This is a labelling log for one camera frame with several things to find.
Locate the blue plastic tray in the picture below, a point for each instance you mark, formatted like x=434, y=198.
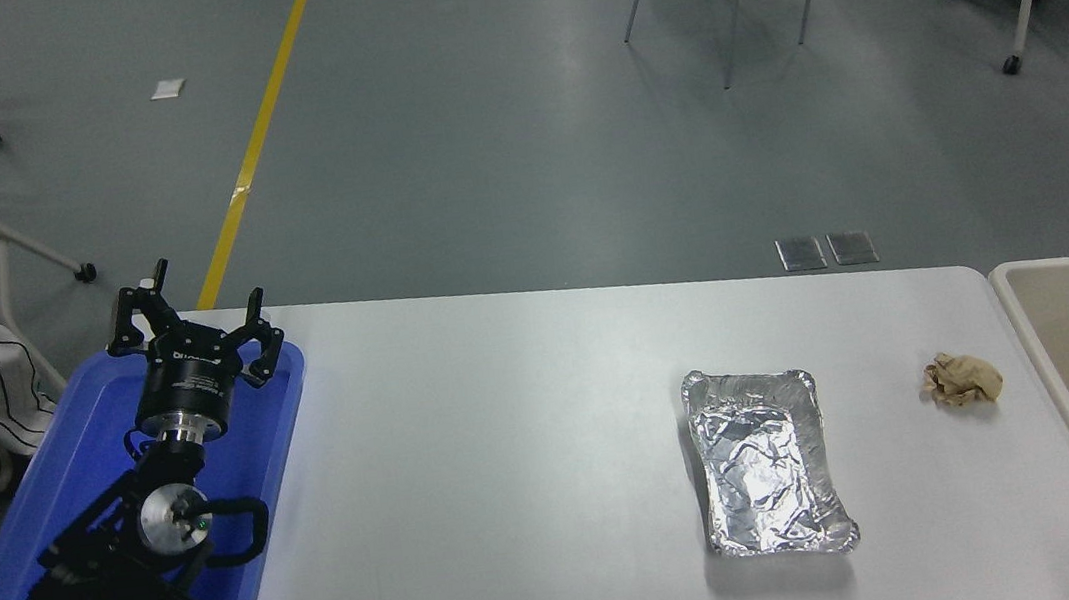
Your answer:
x=78, y=443

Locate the crinkled foil tray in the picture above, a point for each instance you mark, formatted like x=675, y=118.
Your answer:
x=765, y=465

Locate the metal floor plate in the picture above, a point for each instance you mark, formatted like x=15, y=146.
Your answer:
x=853, y=247
x=801, y=253

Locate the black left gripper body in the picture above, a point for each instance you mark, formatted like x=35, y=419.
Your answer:
x=187, y=385

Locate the crumpled tan paper ball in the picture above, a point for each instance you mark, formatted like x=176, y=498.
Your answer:
x=961, y=380

